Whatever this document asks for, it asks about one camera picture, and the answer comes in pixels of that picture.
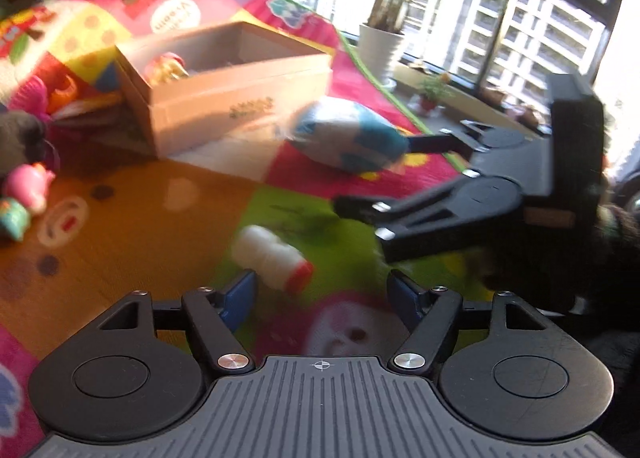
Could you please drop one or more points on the pink cupcake toy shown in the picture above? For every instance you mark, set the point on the pink cupcake toy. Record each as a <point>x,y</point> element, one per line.
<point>30,94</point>

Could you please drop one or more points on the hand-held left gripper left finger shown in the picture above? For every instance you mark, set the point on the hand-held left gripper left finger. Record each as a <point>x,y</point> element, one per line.
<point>241,294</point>

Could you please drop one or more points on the blue white snack packet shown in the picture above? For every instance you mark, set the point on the blue white snack packet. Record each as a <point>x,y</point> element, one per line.
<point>345,138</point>

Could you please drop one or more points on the pink pig toy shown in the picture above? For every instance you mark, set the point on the pink pig toy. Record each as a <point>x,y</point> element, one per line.
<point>30,185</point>

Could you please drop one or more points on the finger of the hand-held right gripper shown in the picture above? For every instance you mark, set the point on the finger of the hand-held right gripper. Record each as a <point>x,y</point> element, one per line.
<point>435,143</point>
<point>400,218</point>

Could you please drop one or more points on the black plush toy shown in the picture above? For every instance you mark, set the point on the black plush toy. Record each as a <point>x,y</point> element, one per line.
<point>20,136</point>

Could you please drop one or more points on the white bottle red cap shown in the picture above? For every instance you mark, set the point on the white bottle red cap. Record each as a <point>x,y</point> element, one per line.
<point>272,258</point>

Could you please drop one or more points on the orange plastic toy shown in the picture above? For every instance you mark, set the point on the orange plastic toy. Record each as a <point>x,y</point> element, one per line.
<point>66,88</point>

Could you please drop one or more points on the white plant pot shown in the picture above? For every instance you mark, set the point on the white plant pot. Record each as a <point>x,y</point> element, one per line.
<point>380,51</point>

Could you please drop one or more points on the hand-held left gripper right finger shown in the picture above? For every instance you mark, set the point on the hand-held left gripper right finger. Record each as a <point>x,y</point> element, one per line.
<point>403,296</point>

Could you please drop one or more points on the gold pink toy figure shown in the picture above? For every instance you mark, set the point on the gold pink toy figure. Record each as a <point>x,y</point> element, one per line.
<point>167,68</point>

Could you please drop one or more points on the colourful printed blanket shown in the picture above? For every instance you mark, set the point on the colourful printed blanket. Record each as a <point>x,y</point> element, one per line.
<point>150,218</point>

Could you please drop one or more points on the small teal toy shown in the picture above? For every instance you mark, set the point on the small teal toy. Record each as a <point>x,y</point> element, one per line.
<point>11,220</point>

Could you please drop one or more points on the small plant in red pot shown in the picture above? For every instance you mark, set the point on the small plant in red pot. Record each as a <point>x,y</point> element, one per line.
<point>431,93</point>

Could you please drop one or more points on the brown cardboard box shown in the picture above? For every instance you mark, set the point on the brown cardboard box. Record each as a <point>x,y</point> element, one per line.
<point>210,103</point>

